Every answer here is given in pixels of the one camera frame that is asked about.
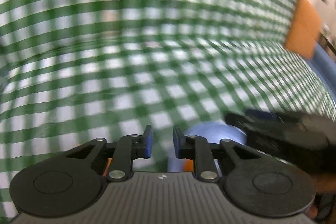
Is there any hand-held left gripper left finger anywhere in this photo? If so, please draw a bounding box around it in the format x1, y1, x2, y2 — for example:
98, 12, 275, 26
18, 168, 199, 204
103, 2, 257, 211
63, 125, 153, 182

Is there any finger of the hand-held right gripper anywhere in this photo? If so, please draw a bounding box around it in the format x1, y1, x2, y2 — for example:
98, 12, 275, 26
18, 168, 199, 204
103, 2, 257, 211
225, 109, 305, 135

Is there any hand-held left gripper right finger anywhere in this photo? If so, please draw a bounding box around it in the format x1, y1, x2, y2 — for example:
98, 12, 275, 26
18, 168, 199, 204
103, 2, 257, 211
173, 126, 265, 182

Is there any light blue plate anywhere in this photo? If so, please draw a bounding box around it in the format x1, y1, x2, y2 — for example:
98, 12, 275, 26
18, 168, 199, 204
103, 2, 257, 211
168, 121, 248, 173

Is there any blue round container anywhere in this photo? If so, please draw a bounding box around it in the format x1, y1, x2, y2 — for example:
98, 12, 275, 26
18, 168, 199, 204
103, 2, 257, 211
309, 43, 336, 101

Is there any green checkered cloth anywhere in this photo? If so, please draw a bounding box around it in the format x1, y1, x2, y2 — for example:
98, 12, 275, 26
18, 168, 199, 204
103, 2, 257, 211
0, 0, 336, 222

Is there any orange cushion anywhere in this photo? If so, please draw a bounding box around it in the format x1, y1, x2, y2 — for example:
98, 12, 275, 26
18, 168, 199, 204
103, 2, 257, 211
285, 0, 322, 59

